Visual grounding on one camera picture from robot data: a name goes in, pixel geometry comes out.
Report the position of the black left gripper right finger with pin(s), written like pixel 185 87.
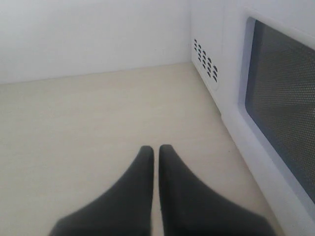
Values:
pixel 190 208

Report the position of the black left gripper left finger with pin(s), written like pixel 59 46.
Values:
pixel 123 210

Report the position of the white microwave door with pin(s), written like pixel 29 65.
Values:
pixel 270 94

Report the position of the white microwave oven body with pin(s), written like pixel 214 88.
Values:
pixel 208 28

